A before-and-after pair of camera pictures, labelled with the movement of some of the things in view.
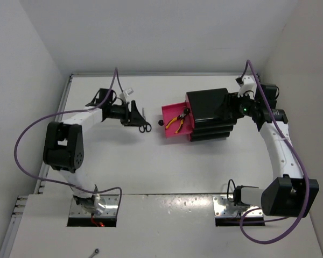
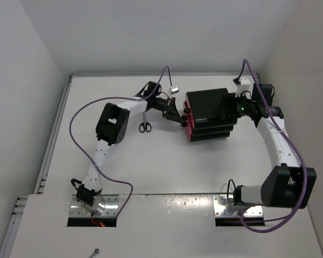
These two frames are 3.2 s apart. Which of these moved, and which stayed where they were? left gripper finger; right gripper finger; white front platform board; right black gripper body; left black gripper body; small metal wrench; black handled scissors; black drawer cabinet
Moved: left black gripper body; left gripper finger
Stayed: white front platform board; right gripper finger; small metal wrench; right black gripper body; black drawer cabinet; black handled scissors
